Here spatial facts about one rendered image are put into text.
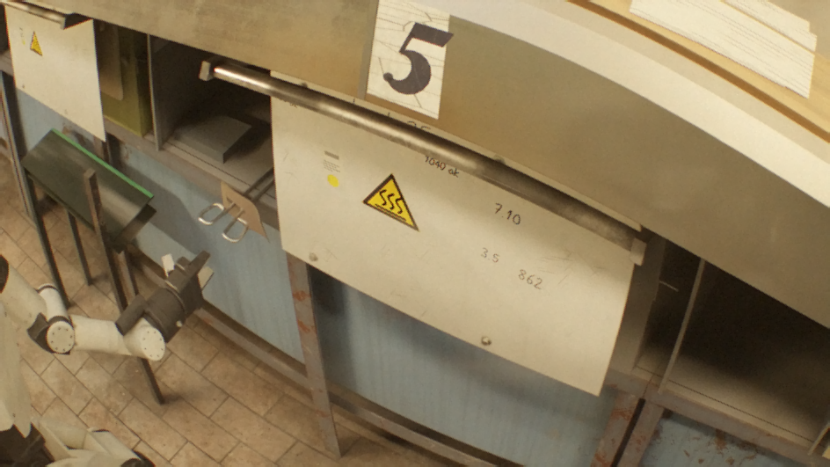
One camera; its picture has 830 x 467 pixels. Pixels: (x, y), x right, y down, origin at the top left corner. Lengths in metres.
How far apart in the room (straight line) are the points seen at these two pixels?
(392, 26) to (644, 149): 0.31
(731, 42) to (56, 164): 2.06
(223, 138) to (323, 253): 0.50
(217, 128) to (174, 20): 0.85
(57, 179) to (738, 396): 1.87
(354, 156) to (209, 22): 0.41
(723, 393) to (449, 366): 0.70
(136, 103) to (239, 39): 0.97
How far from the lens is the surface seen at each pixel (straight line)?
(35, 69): 2.43
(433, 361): 2.12
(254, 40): 1.26
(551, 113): 1.05
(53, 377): 2.98
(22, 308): 1.62
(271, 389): 2.80
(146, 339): 1.76
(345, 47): 1.17
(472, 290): 1.59
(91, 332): 1.73
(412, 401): 2.28
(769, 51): 0.97
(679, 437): 1.94
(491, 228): 1.49
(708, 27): 0.97
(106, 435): 1.93
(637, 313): 1.63
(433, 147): 1.28
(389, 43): 1.13
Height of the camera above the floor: 2.23
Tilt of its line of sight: 45 degrees down
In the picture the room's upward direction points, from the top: straight up
